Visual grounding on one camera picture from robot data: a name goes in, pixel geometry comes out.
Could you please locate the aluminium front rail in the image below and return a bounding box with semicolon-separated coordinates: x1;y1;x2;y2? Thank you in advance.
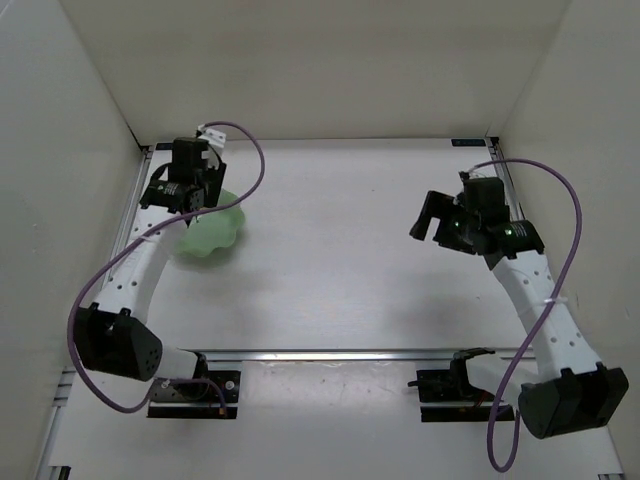
199;348;501;365

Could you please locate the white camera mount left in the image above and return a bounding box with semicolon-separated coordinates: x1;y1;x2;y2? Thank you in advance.
196;125;226;154

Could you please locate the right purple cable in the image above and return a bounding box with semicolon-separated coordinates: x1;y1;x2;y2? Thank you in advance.
469;158;584;474

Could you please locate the purple cable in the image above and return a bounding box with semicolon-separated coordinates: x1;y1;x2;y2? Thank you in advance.
67;121;266;414
469;158;584;474

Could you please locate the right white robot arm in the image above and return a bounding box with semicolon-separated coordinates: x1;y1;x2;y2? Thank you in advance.
410;174;629;439

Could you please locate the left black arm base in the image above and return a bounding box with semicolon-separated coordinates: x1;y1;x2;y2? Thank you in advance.
147;356;242;420

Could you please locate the aluminium left rail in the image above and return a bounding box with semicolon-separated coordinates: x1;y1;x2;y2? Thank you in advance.
109;146;154;259

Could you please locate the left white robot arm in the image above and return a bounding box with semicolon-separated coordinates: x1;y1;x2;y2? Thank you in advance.
69;129;226;382

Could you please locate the aluminium right rail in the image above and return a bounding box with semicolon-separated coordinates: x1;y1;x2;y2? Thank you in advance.
486;137;525;220

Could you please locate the aluminium rail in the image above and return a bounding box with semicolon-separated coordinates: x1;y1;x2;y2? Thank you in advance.
486;137;525;220
109;146;154;259
199;348;501;365

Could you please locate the green wavy fruit bowl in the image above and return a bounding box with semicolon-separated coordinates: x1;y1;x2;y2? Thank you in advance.
174;205;245;258

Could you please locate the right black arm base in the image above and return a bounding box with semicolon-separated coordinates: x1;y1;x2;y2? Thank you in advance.
407;348;502;423

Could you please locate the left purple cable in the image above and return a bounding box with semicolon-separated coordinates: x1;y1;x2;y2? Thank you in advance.
67;121;266;414

